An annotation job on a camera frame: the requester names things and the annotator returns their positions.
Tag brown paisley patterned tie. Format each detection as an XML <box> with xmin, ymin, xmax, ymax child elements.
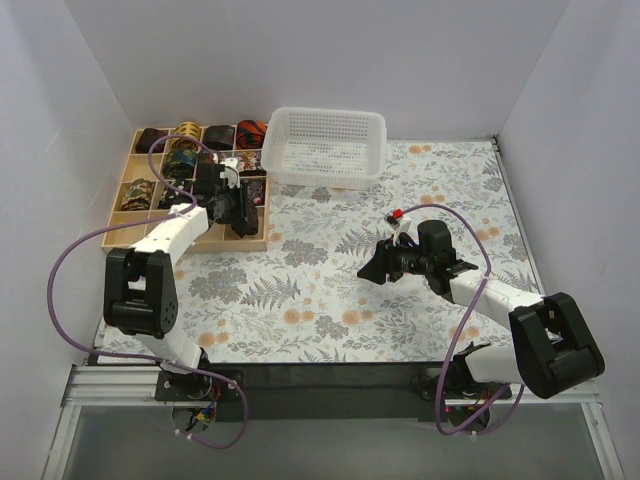
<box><xmin>230</xmin><ymin>204</ymin><xmax>259</xmax><ymax>238</ymax></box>

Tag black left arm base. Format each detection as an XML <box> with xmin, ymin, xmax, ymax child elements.
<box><xmin>154</xmin><ymin>370</ymin><xmax>244</xmax><ymax>433</ymax></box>

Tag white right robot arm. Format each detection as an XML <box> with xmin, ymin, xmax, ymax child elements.
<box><xmin>357</xmin><ymin>220</ymin><xmax>605</xmax><ymax>399</ymax></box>

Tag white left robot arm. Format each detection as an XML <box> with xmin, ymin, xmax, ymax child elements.
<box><xmin>103</xmin><ymin>157</ymin><xmax>259</xmax><ymax>400</ymax></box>

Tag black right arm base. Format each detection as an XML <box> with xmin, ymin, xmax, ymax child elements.
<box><xmin>409</xmin><ymin>369</ymin><xmax>502</xmax><ymax>429</ymax></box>

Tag rolled navy paisley rose tie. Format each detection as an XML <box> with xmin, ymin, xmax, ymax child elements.
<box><xmin>244</xmin><ymin>178</ymin><xmax>266</xmax><ymax>206</ymax></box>

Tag rolled pink floral dark tie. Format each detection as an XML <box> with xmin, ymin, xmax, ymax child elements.
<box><xmin>234</xmin><ymin>150</ymin><xmax>266</xmax><ymax>177</ymax></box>

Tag rolled navy yellow leaf tie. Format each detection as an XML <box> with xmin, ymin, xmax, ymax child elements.
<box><xmin>162</xmin><ymin>148</ymin><xmax>198</xmax><ymax>179</ymax></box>

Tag rolled black white floral tie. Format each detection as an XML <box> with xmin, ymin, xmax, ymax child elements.
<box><xmin>158</xmin><ymin>179</ymin><xmax>192</xmax><ymax>210</ymax></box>

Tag rolled dark grey tie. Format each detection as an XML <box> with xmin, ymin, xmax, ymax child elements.
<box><xmin>202</xmin><ymin>125</ymin><xmax>235</xmax><ymax>151</ymax></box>

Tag wooden compartment tray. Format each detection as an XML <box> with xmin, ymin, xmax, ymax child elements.
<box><xmin>102</xmin><ymin>129</ymin><xmax>271</xmax><ymax>253</ymax></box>

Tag rolled yellow black tie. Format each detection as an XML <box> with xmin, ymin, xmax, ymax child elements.
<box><xmin>170</xmin><ymin>122</ymin><xmax>201</xmax><ymax>151</ymax></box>

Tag rolled orange black tie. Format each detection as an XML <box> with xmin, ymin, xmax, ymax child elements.
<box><xmin>235</xmin><ymin>120</ymin><xmax>267</xmax><ymax>150</ymax></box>

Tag rolled green camouflage floral tie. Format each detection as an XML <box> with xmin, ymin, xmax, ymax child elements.
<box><xmin>119</xmin><ymin>178</ymin><xmax>154</xmax><ymax>211</ymax></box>

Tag white plastic mesh basket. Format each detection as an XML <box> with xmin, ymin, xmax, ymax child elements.
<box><xmin>261</xmin><ymin>107</ymin><xmax>387</xmax><ymax>190</ymax></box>

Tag rolled dark maroon tie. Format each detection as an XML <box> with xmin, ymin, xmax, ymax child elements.
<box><xmin>133</xmin><ymin>128</ymin><xmax>168</xmax><ymax>154</ymax></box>

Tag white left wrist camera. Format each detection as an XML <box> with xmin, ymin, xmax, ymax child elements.
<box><xmin>218</xmin><ymin>157</ymin><xmax>240</xmax><ymax>188</ymax></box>

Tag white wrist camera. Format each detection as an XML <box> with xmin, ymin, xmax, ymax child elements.
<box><xmin>384</xmin><ymin>209</ymin><xmax>412</xmax><ymax>246</ymax></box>
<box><xmin>218</xmin><ymin>157</ymin><xmax>240</xmax><ymax>188</ymax></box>

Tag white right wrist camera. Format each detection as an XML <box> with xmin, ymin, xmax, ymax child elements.
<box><xmin>384</xmin><ymin>209</ymin><xmax>412</xmax><ymax>246</ymax></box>

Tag aluminium frame rail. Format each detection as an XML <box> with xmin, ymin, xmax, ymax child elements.
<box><xmin>43</xmin><ymin>364</ymin><xmax>624</xmax><ymax>479</ymax></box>

